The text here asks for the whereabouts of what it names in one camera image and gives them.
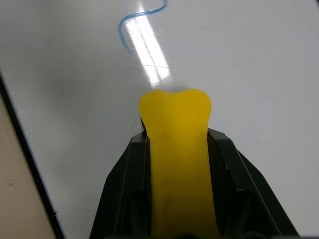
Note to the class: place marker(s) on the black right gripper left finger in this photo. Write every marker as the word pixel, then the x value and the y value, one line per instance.
pixel 124 184

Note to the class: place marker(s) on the white whiteboard with black frame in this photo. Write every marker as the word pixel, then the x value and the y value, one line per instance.
pixel 249 74

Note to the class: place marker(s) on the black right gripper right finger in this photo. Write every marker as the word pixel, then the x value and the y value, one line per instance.
pixel 246 184

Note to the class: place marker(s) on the yellow whiteboard eraser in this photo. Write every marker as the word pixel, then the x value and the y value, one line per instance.
pixel 178 149

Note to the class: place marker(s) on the blue marker squiggle drawing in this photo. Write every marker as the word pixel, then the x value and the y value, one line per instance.
pixel 123 32

